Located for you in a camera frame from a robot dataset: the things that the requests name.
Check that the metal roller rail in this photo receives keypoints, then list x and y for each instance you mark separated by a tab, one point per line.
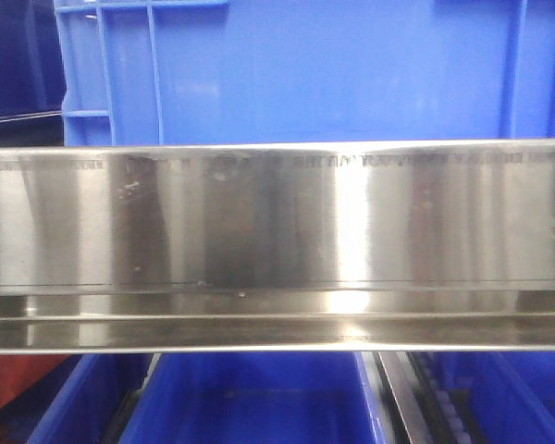
413	407

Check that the lower blue bin right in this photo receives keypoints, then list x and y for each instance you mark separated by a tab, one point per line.
510	396

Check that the lower blue bin centre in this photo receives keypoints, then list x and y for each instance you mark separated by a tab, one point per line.
257	397

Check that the lower blue bin left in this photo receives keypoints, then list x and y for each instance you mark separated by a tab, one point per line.
89	399

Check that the large blue shelf crate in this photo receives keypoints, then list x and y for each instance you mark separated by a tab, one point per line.
223	72

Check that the blue bin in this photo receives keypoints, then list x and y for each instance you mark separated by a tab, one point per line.
510	396
257	397
89	399

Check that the stainless steel shelf beam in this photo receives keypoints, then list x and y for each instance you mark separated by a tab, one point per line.
336	246

